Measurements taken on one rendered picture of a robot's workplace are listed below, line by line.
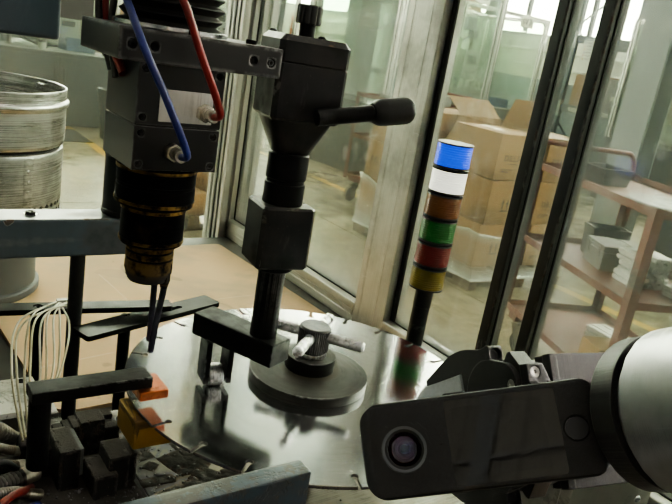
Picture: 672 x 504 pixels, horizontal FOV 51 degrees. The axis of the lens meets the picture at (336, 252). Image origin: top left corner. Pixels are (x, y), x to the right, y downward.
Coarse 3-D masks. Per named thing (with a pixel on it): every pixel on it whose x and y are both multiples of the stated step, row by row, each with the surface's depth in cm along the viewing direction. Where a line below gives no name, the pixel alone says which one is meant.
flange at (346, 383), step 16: (336, 352) 70; (256, 368) 64; (272, 368) 64; (288, 368) 64; (304, 368) 63; (320, 368) 63; (336, 368) 66; (352, 368) 67; (256, 384) 63; (272, 384) 62; (288, 384) 62; (304, 384) 62; (320, 384) 63; (336, 384) 63; (352, 384) 64; (288, 400) 61; (304, 400) 61; (320, 400) 61; (336, 400) 61; (352, 400) 63
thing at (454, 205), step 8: (432, 192) 87; (432, 200) 87; (440, 200) 86; (448, 200) 86; (456, 200) 87; (424, 208) 89; (432, 208) 87; (440, 208) 87; (448, 208) 87; (456, 208) 87; (432, 216) 87; (440, 216) 87; (448, 216) 87; (456, 216) 88
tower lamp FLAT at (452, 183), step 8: (440, 168) 86; (432, 176) 87; (440, 176) 86; (448, 176) 86; (456, 176) 86; (464, 176) 86; (432, 184) 87; (440, 184) 86; (448, 184) 86; (456, 184) 86; (464, 184) 87; (440, 192) 86; (448, 192) 86; (456, 192) 86
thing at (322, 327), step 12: (288, 324) 65; (300, 324) 64; (312, 324) 64; (324, 324) 65; (300, 336) 64; (312, 336) 63; (324, 336) 64; (336, 336) 64; (300, 348) 60; (312, 348) 64; (324, 348) 64; (348, 348) 64; (360, 348) 63
